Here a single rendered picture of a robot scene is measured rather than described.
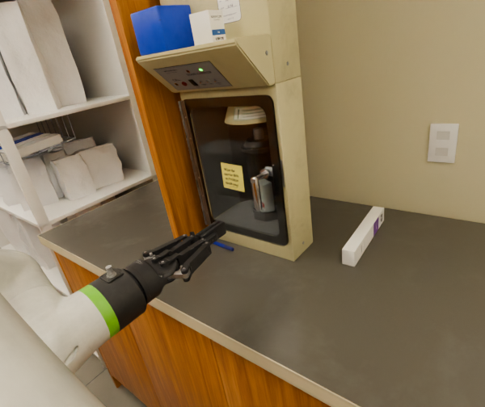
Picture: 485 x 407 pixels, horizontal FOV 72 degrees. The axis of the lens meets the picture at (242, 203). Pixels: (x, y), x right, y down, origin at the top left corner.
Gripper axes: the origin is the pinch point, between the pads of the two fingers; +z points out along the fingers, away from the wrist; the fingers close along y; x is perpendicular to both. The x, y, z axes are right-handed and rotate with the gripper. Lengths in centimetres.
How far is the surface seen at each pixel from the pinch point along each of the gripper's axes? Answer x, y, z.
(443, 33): -31, -28, 66
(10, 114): -22, 136, 13
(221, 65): -32.2, 2.9, 14.6
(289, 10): -41, -5, 31
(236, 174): -4.6, 9.8, 21.5
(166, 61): -34.5, 17.4, 12.1
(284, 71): -29.0, -4.7, 26.7
